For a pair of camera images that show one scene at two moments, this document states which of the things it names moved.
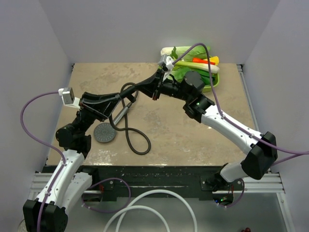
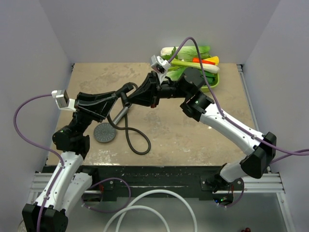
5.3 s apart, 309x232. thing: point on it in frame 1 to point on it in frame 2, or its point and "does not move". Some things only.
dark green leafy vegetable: [204, 76] does not move
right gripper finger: [150, 89] to [151, 99]
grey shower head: [105, 132] does not move
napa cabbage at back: [199, 51] does not move
